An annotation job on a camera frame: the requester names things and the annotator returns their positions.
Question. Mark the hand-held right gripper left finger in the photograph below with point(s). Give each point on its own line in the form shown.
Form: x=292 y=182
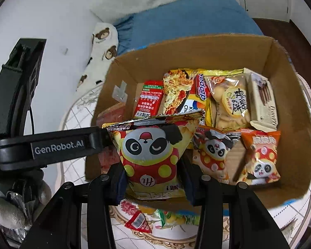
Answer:
x=121 y=186

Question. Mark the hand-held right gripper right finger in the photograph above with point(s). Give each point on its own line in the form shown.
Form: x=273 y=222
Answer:
x=189 y=189

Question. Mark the brown panda snack packet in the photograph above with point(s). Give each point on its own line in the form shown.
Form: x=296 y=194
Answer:
x=212 y=150

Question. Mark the yellow panda snack packet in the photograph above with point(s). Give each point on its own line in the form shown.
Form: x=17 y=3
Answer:
x=150 y=145

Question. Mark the reddish-brown snack packet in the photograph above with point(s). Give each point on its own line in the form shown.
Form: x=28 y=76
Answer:
x=111 y=114

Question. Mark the orange panda snack packet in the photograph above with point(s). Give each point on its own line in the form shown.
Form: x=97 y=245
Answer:
x=259 y=160

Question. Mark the red long snack packet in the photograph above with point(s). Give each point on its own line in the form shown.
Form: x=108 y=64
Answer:
x=149 y=98

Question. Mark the yellow cookie packet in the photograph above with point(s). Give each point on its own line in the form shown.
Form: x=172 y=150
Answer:
x=230 y=103

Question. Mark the instant noodle packet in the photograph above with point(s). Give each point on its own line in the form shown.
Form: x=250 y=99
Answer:
x=178 y=90

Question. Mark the white chocolate stick box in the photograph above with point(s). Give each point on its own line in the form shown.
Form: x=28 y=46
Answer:
x=264 y=109

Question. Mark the cardboard box blue print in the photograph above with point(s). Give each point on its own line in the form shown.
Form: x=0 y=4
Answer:
x=287 y=134

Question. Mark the green packet with round snacks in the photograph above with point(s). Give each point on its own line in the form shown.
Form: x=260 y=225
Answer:
x=171 y=219

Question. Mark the small red snack packet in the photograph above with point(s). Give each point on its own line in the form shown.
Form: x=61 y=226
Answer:
x=138 y=223

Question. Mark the white checked floral quilt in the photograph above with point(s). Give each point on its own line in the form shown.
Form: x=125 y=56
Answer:
x=298 y=212

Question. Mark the white bear print pillow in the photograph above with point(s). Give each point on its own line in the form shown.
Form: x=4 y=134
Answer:
x=103 y=46

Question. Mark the blue bed sheet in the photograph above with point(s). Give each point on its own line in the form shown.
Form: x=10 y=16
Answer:
x=184 y=18

